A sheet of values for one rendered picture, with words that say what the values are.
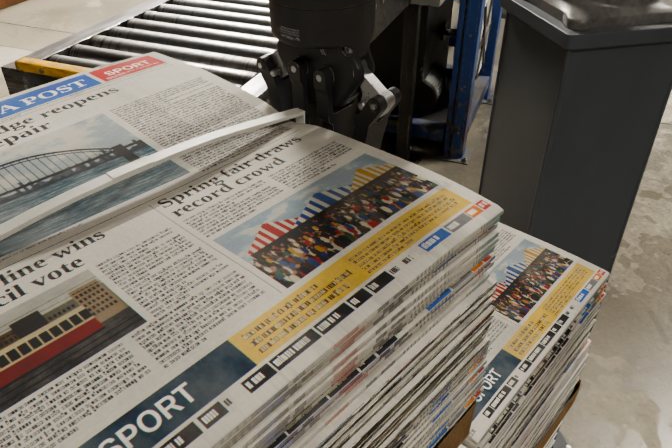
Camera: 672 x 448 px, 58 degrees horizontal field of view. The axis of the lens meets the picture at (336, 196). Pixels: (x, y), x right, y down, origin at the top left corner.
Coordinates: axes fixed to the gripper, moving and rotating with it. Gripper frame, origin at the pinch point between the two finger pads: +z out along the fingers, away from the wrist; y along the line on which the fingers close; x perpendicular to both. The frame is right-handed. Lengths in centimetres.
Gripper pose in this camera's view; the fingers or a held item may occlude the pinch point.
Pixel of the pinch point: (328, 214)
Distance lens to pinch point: 53.3
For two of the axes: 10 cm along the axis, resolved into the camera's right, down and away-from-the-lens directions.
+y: 7.5, 3.7, -5.5
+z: 0.2, 8.2, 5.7
